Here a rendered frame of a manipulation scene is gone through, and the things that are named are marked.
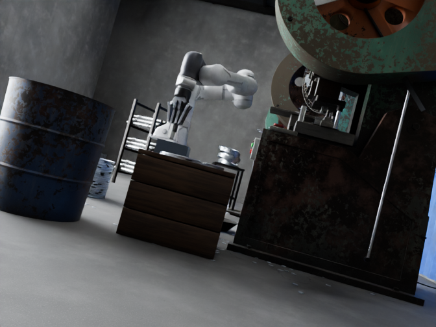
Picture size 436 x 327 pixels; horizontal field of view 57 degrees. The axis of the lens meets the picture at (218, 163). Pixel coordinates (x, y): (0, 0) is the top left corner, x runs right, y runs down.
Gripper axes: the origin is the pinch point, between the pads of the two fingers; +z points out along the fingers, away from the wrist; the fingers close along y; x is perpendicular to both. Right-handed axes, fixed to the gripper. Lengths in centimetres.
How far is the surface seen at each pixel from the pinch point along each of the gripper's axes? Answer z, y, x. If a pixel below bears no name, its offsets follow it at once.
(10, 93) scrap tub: 7, 33, 58
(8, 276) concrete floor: 50, -37, 91
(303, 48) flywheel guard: -51, -46, -16
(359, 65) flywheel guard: -49, -69, -26
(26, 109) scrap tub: 11, 23, 57
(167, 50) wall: -268, 488, -558
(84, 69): -164, 595, -441
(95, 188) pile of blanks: 39, 76, -41
